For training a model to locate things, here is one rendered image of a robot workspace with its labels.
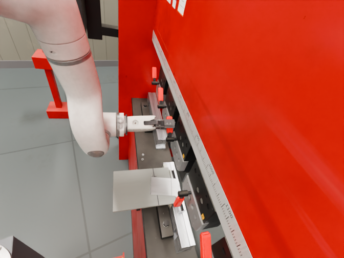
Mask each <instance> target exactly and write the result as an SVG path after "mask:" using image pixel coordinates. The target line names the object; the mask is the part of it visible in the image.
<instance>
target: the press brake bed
mask: <svg viewBox="0 0 344 258"><path fill-rule="evenodd" d="M131 116H133V114H132V103H131ZM128 169H129V170H137V169H138V168H137V157H136V146H135V135H134V132H130V136H129V146H128ZM131 217H132V236H133V255H134V258H146V254H145V243H144V233H143V222H142V211H141V209H140V210H139V211H136V209H134V210H131Z"/></svg>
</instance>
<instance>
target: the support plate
mask: <svg viewBox="0 0 344 258"><path fill-rule="evenodd" d="M151 175H152V177H154V175H155V176H156V177H158V178H171V177H170V173H169V168H168V167H163V168H154V174H153V169H152V168H150V169H137V170H123V171H114V172H113V212H120V211H127V210H134V209H141V208H149V207H156V206H162V205H169V204H174V201H175V199H176V197H175V196H172V194H171V196H163V195H158V199H157V195H150V188H151ZM158 200H159V205H158Z"/></svg>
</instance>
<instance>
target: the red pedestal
mask: <svg viewBox="0 0 344 258"><path fill-rule="evenodd" d="M32 60H33V63H34V66H35V68H36V69H44V70H45V73H46V77H47V80H48V83H49V86H50V89H51V92H52V96H53V99H54V102H53V101H50V103H49V106H48V108H47V110H46V112H47V115H48V117H49V118H64V119H69V114H68V105H67V102H62V101H61V98H60V94H59V91H58V87H57V84H56V80H55V77H54V73H53V69H52V68H51V66H50V64H49V62H48V60H47V58H46V56H45V54H44V53H43V51H42V49H37V50H36V52H35V53H34V54H33V55H32Z"/></svg>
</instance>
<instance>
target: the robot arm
mask: <svg viewBox="0 0 344 258"><path fill-rule="evenodd" d="M0 16H1V17H5V18H8V19H12V20H16V21H19V22H23V23H26V24H28V25H29V26H30V28H31V30H32V32H33V33H34V35H35V37H36V39H37V41H38V43H39V45H40V47H41V49H42V51H43V53H44V54H45V56H46V58H47V60H48V62H49V64H50V66H51V68H52V69H53V71H54V73H55V75H56V77H57V79H58V80H59V82H60V84H61V86H62V88H63V90H64V92H65V94H66V97H67V105H68V114H69V121H70V126H71V129H72V132H73V135H74V137H75V139H76V141H77V143H78V144H79V146H80V147H81V149H82V150H83V151H84V152H85V153H86V154H87V155H89V156H91V157H95V158H97V157H102V156H104V155H105V154H106V153H107V152H108V150H109V145H110V137H124V134H125V135H127V133H128V132H146V131H153V130H155V129H161V130H166V128H175V120H174V119H164V120H163V119H162V120H154V119H155V118H156V116H129V117H128V116H127V114H126V115H125V116H124V113H117V115H116V113H104V112H103V110H102V93H101V86H100V81H99V78H98V74H97V70H96V67H95V63H94V60H93V56H92V52H91V49H90V45H89V42H88V38H87V35H86V32H85V29H84V25H83V22H82V18H81V15H80V12H79V8H78V5H77V2H76V0H0ZM0 258H12V256H11V253H10V252H9V250H8V249H7V248H5V247H4V246H2V245H0Z"/></svg>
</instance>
